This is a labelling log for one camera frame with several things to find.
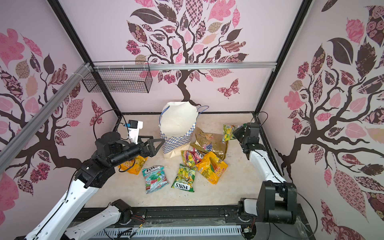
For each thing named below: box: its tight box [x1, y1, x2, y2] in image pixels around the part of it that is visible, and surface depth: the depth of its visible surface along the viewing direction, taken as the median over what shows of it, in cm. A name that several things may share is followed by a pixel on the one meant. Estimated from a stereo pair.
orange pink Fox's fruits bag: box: [181, 147, 205, 167], surface depth 93 cm
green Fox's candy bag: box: [171, 163, 197, 193], surface depth 84 cm
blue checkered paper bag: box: [159, 101, 210, 159], surface depth 94 cm
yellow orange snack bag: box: [196, 151, 228, 185], surface depth 87 cm
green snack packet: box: [222, 124, 238, 142], surface depth 91 cm
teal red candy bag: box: [142, 165, 169, 194], surface depth 85 cm
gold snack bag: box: [189, 126, 228, 161], surface depth 94 cm
